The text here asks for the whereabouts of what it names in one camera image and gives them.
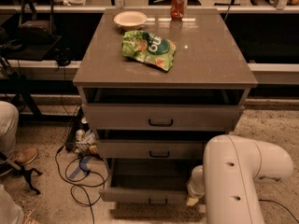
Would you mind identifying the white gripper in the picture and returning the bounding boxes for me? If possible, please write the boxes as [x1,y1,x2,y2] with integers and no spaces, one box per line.
[186,178,205,206]

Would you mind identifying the grey drawer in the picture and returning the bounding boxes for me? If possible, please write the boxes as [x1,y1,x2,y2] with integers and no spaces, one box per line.
[82,104,243,133]
[100,159,202,205]
[97,141,206,159]

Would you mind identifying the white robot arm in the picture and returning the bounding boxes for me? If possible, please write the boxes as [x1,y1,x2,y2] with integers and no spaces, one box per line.
[186,134,293,224]

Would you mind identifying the grey drawer cabinet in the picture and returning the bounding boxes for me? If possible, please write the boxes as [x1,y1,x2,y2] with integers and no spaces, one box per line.
[72,7,259,185]

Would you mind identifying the blue tape cross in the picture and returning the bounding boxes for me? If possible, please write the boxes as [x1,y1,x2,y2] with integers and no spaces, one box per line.
[68,156,92,180]

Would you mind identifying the pile of cans and trash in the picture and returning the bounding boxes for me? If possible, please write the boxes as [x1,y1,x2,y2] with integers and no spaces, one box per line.
[75,117,98,155]

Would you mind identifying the green chip bag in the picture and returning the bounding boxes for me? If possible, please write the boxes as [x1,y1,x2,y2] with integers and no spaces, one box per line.
[121,30,176,72]

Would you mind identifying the black tripod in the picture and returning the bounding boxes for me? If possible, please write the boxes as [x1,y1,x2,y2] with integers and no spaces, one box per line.
[0,152,42,195]

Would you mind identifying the brown shoe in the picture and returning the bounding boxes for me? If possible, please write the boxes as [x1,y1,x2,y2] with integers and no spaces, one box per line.
[12,147,38,166]

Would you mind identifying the white bowl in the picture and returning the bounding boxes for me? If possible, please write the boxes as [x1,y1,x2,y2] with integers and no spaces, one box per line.
[113,11,147,31]

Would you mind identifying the black headphones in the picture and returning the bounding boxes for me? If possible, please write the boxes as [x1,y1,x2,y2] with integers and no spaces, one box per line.
[54,48,72,67]

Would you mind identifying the person's leg in white trousers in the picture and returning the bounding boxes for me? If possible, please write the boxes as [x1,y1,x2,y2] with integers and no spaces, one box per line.
[0,101,19,160]

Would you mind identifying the orange soda can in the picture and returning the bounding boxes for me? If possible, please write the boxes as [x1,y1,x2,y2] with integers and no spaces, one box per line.
[170,0,185,21]

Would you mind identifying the black bag on shelf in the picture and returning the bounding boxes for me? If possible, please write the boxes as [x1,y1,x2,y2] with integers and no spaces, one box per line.
[17,0,56,45]

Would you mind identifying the black floor cable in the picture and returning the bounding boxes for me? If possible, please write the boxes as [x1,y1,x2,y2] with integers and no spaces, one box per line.
[54,144,109,224]

